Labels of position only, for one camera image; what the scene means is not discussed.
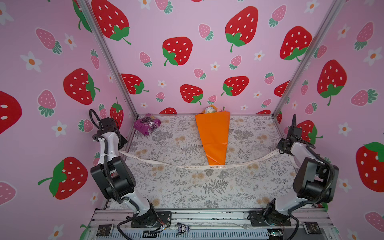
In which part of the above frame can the left black label plate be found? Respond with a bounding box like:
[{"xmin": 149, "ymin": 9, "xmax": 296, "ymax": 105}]
[{"xmin": 96, "ymin": 224, "xmax": 114, "ymax": 237}]

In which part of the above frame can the black label plate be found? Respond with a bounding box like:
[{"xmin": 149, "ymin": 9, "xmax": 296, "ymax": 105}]
[
  {"xmin": 96, "ymin": 224, "xmax": 114, "ymax": 237},
  {"xmin": 303, "ymin": 222, "xmax": 322, "ymax": 235}
]

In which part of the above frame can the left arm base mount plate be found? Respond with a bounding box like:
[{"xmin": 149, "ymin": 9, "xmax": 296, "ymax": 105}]
[{"xmin": 131, "ymin": 211, "xmax": 172, "ymax": 228}]

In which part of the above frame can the orange wrapping paper sheet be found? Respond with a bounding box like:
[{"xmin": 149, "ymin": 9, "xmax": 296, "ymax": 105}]
[{"xmin": 195, "ymin": 105, "xmax": 231, "ymax": 166}]

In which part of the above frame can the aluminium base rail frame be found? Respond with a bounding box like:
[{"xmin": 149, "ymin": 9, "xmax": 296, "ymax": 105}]
[{"xmin": 80, "ymin": 207, "xmax": 341, "ymax": 240}]

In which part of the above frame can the white ribbon strip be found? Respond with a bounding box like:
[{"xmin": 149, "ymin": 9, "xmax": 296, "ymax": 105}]
[{"xmin": 119, "ymin": 150, "xmax": 280, "ymax": 170}]

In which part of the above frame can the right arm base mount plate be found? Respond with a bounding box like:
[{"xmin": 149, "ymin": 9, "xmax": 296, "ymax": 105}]
[{"xmin": 247, "ymin": 210, "xmax": 292, "ymax": 227}]

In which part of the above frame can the purple plastic snack bag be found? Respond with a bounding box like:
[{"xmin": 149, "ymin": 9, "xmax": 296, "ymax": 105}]
[{"xmin": 134, "ymin": 114, "xmax": 161, "ymax": 136}]

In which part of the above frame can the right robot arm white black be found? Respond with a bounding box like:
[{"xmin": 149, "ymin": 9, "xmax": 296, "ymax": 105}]
[{"xmin": 263, "ymin": 115, "xmax": 339, "ymax": 226}]

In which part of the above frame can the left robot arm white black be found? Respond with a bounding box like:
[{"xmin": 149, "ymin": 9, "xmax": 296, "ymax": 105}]
[{"xmin": 89, "ymin": 109, "xmax": 159, "ymax": 227}]

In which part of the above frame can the small purple figure charm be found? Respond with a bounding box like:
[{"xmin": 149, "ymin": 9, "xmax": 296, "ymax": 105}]
[{"xmin": 177, "ymin": 223, "xmax": 190, "ymax": 236}]

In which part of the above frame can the right black label plate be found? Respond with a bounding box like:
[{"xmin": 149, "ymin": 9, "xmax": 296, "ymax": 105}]
[{"xmin": 303, "ymin": 222, "xmax": 322, "ymax": 235}]

